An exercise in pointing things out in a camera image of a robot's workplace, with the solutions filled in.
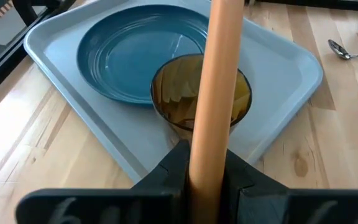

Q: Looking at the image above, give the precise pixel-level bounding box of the black curved handle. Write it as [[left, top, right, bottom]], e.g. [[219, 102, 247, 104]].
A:
[[12, 0, 62, 27]]

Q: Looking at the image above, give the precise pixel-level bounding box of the dark blue round plate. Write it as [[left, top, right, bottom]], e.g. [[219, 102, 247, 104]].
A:
[[76, 4, 211, 106]]

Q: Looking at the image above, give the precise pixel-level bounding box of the fork with orange handle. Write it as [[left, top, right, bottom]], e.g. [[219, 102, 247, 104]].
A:
[[187, 0, 246, 224]]

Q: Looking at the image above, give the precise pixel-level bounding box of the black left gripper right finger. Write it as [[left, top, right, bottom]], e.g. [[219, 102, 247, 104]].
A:
[[221, 149, 358, 224]]

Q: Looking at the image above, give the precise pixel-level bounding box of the spoon with orange handle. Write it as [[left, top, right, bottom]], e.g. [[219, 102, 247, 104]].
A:
[[327, 39, 358, 62]]

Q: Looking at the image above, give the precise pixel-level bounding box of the amber faceted glass cup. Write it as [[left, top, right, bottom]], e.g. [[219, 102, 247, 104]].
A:
[[150, 53, 253, 147]]

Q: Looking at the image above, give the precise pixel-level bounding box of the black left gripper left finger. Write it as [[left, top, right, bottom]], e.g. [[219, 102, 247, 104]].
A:
[[15, 139, 192, 224]]

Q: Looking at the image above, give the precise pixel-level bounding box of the light grey plastic tray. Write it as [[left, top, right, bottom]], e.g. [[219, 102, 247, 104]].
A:
[[23, 0, 324, 184]]

